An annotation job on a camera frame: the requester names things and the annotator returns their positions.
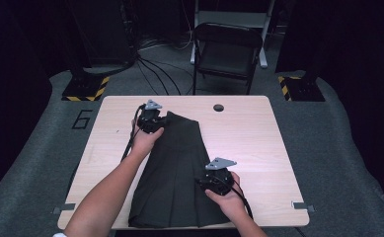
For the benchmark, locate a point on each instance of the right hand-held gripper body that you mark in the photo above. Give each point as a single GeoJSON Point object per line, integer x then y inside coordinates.
{"type": "Point", "coordinates": [219, 181]}

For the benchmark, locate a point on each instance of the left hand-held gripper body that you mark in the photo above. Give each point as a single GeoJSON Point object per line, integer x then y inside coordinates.
{"type": "Point", "coordinates": [149, 120]}

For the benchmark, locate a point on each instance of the black pleated skirt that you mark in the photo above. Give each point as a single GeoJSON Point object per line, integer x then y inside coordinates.
{"type": "Point", "coordinates": [176, 171]}

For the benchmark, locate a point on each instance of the person's left hand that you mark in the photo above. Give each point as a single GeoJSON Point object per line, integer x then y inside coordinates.
{"type": "Point", "coordinates": [143, 143]}

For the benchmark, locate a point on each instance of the person's right hand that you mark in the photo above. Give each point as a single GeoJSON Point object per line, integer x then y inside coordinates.
{"type": "Point", "coordinates": [232, 205]}

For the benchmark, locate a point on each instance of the black folding chair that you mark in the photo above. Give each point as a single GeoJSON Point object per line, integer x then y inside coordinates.
{"type": "Point", "coordinates": [225, 56]}

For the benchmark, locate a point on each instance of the black equipment cabinet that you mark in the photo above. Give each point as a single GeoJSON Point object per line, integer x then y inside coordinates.
{"type": "Point", "coordinates": [100, 33]}

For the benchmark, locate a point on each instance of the white metal stand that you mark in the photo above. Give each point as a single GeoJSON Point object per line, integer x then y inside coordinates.
{"type": "Point", "coordinates": [232, 16]}

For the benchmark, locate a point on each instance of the white sleeve cuff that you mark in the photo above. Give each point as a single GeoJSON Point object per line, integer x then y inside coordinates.
{"type": "Point", "coordinates": [60, 235]}

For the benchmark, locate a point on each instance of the black yellow striped base plate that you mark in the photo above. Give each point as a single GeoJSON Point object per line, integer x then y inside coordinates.
{"type": "Point", "coordinates": [84, 89]}
{"type": "Point", "coordinates": [303, 89]}

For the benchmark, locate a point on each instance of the grey table edge bracket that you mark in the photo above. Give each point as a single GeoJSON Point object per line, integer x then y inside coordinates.
{"type": "Point", "coordinates": [301, 206]}
{"type": "Point", "coordinates": [64, 208]}

